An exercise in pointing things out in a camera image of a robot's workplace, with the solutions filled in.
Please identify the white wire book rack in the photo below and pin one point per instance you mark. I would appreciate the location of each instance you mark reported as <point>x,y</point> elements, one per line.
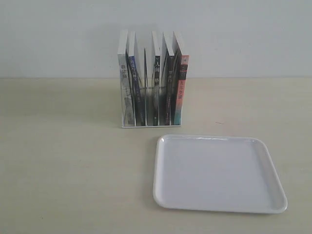
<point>146,78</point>

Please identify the grey white cover book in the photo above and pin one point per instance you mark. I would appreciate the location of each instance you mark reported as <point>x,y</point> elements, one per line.
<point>128,115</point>

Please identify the black white spine book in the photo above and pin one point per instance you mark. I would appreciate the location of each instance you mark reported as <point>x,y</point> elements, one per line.
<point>152,95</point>

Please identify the white plastic tray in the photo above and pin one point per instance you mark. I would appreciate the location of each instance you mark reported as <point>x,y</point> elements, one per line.
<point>216,174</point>

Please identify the red teal spine book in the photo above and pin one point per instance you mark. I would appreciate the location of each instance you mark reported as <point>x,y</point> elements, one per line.
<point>181,68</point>

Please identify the blue cover book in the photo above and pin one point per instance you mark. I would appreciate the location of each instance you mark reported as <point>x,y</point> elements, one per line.
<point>136,77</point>

